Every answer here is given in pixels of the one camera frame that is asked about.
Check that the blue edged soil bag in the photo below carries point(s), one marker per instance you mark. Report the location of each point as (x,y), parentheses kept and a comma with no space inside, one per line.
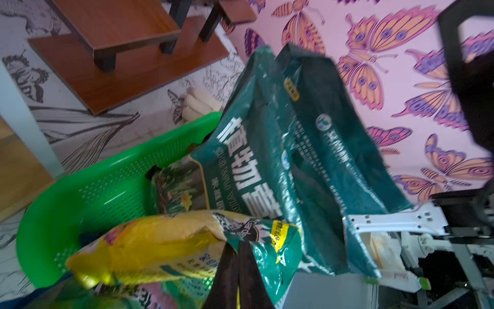
(67,293)

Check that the dark green fertilizer bag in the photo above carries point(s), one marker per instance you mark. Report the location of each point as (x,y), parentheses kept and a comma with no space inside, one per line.
(354,169)

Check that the brown wooden plant stand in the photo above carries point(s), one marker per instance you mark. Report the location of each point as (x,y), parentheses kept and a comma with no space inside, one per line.
(117,51)

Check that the green plastic basket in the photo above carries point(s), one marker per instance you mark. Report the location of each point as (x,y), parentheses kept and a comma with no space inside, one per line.
(96,199)

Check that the small yellow fertilizer packet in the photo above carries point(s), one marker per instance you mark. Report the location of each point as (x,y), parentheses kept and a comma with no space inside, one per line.
(170,247)

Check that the green fertilizer bag plant picture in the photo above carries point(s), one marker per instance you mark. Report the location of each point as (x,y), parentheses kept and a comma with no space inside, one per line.
(259,162)

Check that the white wood shelf rack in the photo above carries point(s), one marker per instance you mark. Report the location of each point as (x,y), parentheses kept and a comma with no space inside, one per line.
(28,163)

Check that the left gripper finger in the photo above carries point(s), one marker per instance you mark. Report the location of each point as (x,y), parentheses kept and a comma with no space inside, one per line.
(238,282)

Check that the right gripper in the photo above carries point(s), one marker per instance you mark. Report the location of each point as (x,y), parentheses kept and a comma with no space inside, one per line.
(473,81)

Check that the cream work glove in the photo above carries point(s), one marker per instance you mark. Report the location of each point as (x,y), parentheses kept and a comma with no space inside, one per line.
(198,102)

